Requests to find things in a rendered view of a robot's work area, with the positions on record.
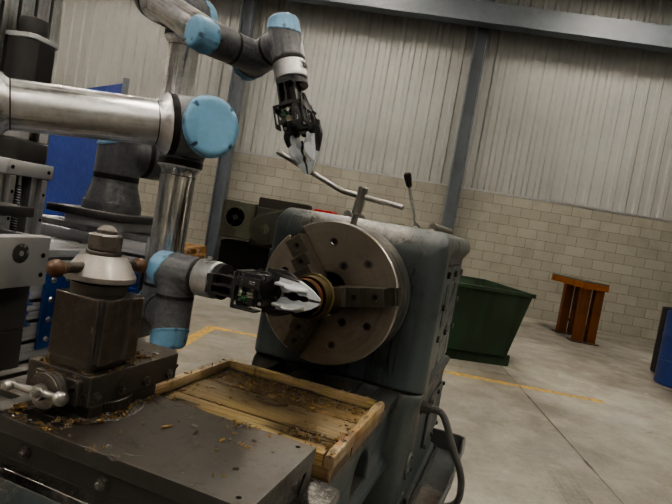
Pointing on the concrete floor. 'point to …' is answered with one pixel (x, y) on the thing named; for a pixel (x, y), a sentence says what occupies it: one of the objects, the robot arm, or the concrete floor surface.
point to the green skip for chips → (486, 320)
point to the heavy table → (580, 308)
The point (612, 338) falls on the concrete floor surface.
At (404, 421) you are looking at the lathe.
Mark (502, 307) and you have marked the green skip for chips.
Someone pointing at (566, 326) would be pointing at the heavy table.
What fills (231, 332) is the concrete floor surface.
